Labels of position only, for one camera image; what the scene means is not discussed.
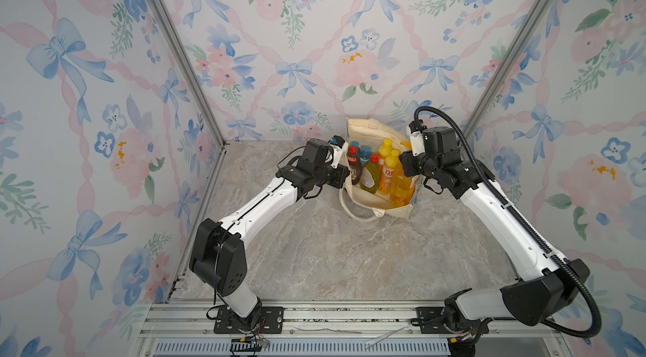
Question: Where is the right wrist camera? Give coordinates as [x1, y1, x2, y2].
[407, 121, 426, 156]

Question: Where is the yellow cap orange bottle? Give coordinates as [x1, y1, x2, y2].
[379, 149, 400, 195]
[378, 138, 393, 158]

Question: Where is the corner aluminium post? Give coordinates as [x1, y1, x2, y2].
[464, 0, 555, 138]
[148, 0, 226, 150]

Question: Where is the dark red Fairy bottle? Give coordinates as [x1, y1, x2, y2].
[347, 146, 363, 185]

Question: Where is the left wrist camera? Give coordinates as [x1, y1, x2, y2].
[330, 135, 348, 169]

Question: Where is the orange pump soap bottle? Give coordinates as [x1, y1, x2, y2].
[390, 149, 416, 207]

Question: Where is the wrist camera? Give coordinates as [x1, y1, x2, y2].
[330, 135, 348, 169]
[407, 121, 426, 156]

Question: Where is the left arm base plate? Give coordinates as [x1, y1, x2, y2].
[207, 306, 284, 334]

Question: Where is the left corner aluminium post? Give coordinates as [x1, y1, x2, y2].
[148, 0, 226, 150]

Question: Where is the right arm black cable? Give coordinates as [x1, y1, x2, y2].
[413, 105, 602, 338]

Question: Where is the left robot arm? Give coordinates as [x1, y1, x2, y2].
[188, 136, 350, 328]

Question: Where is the cream shopping bag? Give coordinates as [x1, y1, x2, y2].
[339, 119, 419, 222]

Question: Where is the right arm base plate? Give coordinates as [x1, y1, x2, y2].
[410, 307, 490, 336]

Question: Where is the right corner aluminium post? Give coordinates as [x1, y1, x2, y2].
[464, 0, 555, 138]

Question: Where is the yellow-green red cap bottle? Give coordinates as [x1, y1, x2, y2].
[359, 153, 381, 194]

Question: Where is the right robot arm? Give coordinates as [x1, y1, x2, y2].
[400, 122, 590, 332]

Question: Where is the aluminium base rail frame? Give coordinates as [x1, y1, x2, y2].
[131, 299, 573, 356]

